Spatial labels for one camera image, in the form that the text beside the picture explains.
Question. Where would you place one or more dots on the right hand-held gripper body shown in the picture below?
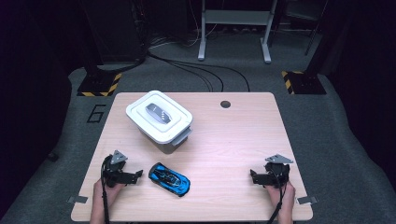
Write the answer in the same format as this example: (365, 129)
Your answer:
(278, 174)

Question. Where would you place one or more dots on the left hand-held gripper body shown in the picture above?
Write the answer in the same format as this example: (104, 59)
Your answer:
(113, 174)

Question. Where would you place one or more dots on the blue toy car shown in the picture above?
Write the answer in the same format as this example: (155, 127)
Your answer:
(169, 179)

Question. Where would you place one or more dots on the clear grey storage box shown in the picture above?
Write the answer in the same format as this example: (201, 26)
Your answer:
(165, 148)

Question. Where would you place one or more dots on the white box lid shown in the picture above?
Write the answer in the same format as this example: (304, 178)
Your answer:
(174, 124)

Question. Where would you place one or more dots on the person's left hand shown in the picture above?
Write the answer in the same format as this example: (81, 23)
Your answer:
(112, 193)

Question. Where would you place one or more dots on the person's right hand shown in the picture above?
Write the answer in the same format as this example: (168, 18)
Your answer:
(288, 197)

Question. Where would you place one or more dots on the grey tape strip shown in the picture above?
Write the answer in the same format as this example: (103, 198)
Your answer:
(307, 200)
(77, 199)

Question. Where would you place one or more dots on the small dark floor object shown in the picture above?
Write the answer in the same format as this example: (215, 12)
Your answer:
(53, 156)

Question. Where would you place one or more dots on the black striped stand base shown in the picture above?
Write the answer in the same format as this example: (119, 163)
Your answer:
(306, 83)
(98, 85)

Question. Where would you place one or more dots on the dark cabinet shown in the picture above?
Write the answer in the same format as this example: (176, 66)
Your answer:
(118, 31)

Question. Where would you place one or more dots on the black stand post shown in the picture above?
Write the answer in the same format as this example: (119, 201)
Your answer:
(323, 46)
(90, 37)

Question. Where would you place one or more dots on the white metal stand frame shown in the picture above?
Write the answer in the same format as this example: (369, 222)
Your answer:
(236, 17)

